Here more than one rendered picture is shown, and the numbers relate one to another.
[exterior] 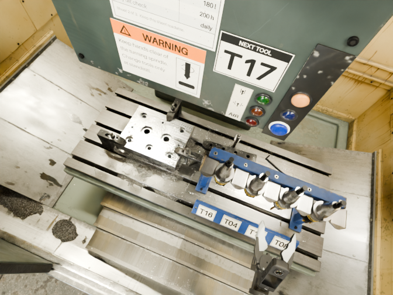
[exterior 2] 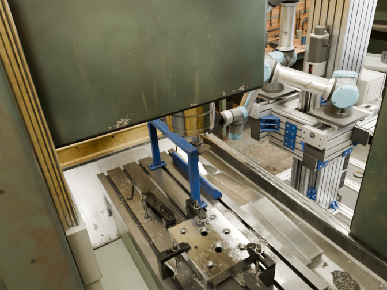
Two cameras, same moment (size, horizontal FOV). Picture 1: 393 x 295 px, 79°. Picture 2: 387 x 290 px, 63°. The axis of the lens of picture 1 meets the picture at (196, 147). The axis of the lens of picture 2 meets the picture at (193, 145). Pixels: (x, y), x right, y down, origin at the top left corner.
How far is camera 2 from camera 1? 1.41 m
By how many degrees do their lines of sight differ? 79
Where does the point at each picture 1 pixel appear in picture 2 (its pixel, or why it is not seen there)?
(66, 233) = (343, 277)
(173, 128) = (190, 236)
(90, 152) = (291, 282)
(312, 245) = (163, 155)
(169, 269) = (257, 201)
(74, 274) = (331, 220)
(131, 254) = (282, 224)
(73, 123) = not seen: outside the picture
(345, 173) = (84, 180)
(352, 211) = (114, 164)
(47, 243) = (364, 277)
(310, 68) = not seen: hidden behind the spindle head
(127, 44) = not seen: hidden behind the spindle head
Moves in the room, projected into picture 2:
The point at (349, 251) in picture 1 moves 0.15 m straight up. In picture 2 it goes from (143, 155) to (139, 135)
